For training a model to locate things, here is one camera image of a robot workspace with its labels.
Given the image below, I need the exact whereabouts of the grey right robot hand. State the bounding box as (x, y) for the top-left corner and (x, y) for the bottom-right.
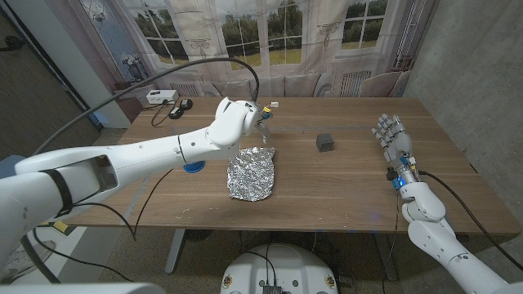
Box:
(370, 113), (420, 185)

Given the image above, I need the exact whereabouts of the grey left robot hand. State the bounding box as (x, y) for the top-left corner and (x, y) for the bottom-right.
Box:
(253, 100), (281, 144)

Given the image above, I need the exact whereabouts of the aluminum foil sheet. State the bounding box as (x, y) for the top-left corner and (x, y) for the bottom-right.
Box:
(226, 146), (277, 203)

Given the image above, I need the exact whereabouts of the blue bottle cap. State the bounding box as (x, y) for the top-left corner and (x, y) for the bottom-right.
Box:
(182, 160), (206, 174)

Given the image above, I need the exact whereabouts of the dark grey cube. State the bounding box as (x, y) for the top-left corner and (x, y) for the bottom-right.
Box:
(315, 132), (335, 153)

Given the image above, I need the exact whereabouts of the printed window backdrop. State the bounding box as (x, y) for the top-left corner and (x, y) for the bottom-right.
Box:
(44, 0), (440, 126)

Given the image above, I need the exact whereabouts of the white power strip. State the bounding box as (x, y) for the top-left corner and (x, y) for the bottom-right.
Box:
(145, 89), (180, 105)

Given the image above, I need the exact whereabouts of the white table leg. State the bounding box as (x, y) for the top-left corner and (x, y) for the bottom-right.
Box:
(164, 228), (187, 274)
(373, 232), (400, 282)

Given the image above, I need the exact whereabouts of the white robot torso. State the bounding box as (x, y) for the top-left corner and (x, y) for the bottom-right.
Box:
(220, 243), (339, 294)

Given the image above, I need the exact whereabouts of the yellow and black pad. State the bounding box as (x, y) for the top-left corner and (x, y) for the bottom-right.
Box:
(51, 220), (78, 237)

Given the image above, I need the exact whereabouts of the blue chair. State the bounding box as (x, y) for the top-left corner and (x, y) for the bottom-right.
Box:
(0, 154), (25, 180)

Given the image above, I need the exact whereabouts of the grey sneaker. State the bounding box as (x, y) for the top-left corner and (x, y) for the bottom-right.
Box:
(0, 239), (57, 283)

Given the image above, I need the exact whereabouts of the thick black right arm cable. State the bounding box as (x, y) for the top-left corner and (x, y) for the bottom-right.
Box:
(418, 170), (523, 273)

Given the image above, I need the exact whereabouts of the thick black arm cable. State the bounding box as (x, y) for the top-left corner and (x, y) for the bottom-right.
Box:
(418, 170), (523, 273)
(32, 56), (262, 156)

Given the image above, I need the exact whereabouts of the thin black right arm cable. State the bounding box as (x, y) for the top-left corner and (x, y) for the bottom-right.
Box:
(383, 189), (404, 262)

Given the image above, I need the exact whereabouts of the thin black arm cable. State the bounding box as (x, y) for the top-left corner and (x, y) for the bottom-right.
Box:
(383, 189), (404, 262)
(31, 168), (176, 283)

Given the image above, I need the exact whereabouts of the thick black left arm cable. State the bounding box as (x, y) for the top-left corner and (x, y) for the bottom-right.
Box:
(32, 56), (262, 156)

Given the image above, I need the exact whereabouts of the black adapter cord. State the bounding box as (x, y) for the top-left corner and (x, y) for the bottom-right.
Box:
(142, 100), (181, 127)

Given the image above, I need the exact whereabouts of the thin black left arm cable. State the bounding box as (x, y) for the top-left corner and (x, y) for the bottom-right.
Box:
(31, 168), (176, 283)

